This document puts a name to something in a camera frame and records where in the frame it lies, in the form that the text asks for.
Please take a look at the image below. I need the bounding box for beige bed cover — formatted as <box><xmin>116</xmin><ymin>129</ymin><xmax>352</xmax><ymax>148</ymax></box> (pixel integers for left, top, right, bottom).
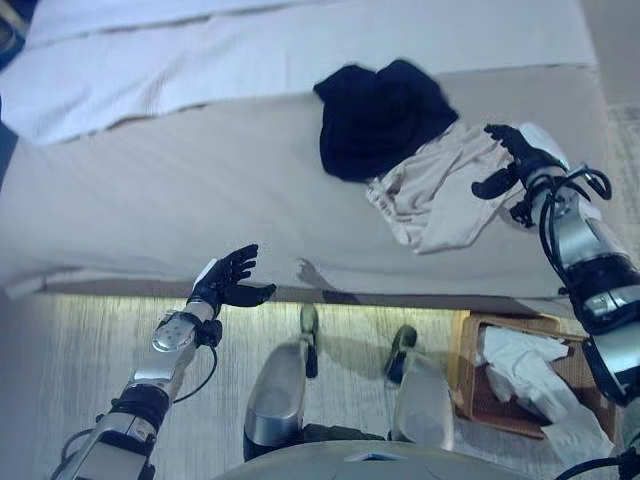
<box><xmin>0</xmin><ymin>64</ymin><xmax>609</xmax><ymax>304</ymax></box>

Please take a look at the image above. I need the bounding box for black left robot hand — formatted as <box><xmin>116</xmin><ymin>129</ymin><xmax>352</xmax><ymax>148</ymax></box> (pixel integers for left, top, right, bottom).
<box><xmin>187</xmin><ymin>243</ymin><xmax>277</xmax><ymax>321</ymax></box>

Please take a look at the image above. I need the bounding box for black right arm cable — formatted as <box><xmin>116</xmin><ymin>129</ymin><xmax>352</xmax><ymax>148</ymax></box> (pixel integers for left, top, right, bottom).
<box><xmin>538</xmin><ymin>163</ymin><xmax>614</xmax><ymax>321</ymax></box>

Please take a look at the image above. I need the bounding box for grey robot torso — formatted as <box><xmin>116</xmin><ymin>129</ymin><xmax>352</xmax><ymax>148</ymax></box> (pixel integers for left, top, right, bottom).
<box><xmin>209</xmin><ymin>424</ymin><xmax>511</xmax><ymax>480</ymax></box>

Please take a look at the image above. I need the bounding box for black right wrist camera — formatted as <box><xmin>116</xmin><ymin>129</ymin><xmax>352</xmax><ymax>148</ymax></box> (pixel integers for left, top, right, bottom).
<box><xmin>509</xmin><ymin>197</ymin><xmax>539</xmax><ymax>231</ymax></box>

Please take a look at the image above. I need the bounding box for beige printed garment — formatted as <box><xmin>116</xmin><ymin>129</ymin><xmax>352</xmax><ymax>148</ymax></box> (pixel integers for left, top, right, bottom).
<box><xmin>363</xmin><ymin>121</ymin><xmax>524</xmax><ymax>256</ymax></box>

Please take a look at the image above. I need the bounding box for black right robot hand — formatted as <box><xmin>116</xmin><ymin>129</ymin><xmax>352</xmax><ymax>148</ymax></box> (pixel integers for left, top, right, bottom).
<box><xmin>471</xmin><ymin>122</ymin><xmax>571</xmax><ymax>199</ymax></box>

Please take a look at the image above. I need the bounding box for silver right robot leg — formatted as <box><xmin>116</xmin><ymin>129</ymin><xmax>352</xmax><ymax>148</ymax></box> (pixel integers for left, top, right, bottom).
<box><xmin>384</xmin><ymin>324</ymin><xmax>456</xmax><ymax>451</ymax></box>

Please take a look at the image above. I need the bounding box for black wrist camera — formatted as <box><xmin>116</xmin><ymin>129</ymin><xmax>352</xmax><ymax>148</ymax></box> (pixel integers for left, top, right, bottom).
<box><xmin>509</xmin><ymin>197</ymin><xmax>539</xmax><ymax>231</ymax></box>
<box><xmin>198</xmin><ymin>319</ymin><xmax>224</xmax><ymax>350</ymax></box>

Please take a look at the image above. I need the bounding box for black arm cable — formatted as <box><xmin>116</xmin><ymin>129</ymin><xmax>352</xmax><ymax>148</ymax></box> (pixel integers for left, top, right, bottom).
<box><xmin>172</xmin><ymin>344</ymin><xmax>219</xmax><ymax>406</ymax></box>
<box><xmin>538</xmin><ymin>163</ymin><xmax>614</xmax><ymax>321</ymax></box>

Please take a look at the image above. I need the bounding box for silver robot leg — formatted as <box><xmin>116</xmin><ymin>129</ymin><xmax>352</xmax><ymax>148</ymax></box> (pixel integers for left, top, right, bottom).
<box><xmin>384</xmin><ymin>324</ymin><xmax>456</xmax><ymax>451</ymax></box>
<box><xmin>243</xmin><ymin>303</ymin><xmax>321</xmax><ymax>461</ymax></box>

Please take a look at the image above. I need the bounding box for white textured blanket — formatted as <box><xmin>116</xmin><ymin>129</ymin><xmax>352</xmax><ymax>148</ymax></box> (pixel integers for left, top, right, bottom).
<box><xmin>0</xmin><ymin>9</ymin><xmax>599</xmax><ymax>146</ymax></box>

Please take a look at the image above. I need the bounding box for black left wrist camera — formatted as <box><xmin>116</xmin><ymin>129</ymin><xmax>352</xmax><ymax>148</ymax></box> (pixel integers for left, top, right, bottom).
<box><xmin>198</xmin><ymin>319</ymin><xmax>224</xmax><ymax>350</ymax></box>

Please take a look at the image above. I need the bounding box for black garment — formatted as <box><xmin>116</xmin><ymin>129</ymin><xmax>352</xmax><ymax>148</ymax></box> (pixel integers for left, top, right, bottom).
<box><xmin>313</xmin><ymin>58</ymin><xmax>460</xmax><ymax>184</ymax></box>

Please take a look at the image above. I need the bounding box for grey patterned rug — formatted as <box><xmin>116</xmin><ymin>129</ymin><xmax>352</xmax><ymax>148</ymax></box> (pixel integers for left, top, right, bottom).
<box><xmin>49</xmin><ymin>102</ymin><xmax>640</xmax><ymax>480</ymax></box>

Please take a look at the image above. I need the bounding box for silver left robot leg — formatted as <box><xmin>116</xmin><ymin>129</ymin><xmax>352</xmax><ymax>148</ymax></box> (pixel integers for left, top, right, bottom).
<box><xmin>243</xmin><ymin>303</ymin><xmax>321</xmax><ymax>461</ymax></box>

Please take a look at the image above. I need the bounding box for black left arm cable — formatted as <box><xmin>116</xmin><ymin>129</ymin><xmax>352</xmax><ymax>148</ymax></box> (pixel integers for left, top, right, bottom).
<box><xmin>172</xmin><ymin>344</ymin><xmax>219</xmax><ymax>406</ymax></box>

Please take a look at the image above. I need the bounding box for white duvet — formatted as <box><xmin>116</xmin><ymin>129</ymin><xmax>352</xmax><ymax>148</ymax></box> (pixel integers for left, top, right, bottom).
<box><xmin>22</xmin><ymin>0</ymin><xmax>586</xmax><ymax>46</ymax></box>

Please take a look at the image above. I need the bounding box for white garment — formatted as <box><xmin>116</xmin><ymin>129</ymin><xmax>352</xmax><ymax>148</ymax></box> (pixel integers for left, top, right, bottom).
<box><xmin>474</xmin><ymin>324</ymin><xmax>616</xmax><ymax>459</ymax></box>

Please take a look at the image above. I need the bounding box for beige upholstered bed base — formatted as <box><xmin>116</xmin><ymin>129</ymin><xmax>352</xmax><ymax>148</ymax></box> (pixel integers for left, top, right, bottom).
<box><xmin>39</xmin><ymin>279</ymin><xmax>576</xmax><ymax>321</ymax></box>

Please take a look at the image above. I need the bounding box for brown wicker basket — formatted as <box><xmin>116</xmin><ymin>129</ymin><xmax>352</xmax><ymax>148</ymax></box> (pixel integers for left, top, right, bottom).
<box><xmin>449</xmin><ymin>310</ymin><xmax>619</xmax><ymax>441</ymax></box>

